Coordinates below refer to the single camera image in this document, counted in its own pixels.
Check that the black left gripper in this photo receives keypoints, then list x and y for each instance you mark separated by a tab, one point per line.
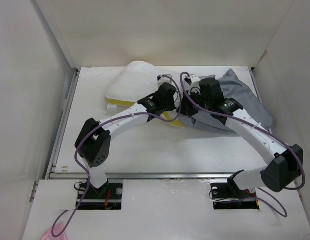
171	106

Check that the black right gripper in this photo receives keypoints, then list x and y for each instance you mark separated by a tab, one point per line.
187	112

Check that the white pillow with yellow edge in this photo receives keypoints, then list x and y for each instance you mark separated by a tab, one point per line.
138	80

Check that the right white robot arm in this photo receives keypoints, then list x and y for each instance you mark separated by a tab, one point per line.
283	162

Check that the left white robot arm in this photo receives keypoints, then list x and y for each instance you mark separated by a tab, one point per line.
93	141

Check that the pink plastic bag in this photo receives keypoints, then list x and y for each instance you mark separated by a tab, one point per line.
47	235

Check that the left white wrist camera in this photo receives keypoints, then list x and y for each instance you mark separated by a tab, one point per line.
165	78

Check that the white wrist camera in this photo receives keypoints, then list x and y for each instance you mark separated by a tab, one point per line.
165	78
192	81

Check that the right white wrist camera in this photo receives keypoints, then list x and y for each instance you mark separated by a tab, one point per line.
192	81

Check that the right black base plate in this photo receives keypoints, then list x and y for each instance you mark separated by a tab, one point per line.
227	197

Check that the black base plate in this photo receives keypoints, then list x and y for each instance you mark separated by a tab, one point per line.
227	197
108	198

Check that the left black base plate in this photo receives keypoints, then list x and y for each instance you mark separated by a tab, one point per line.
108	198

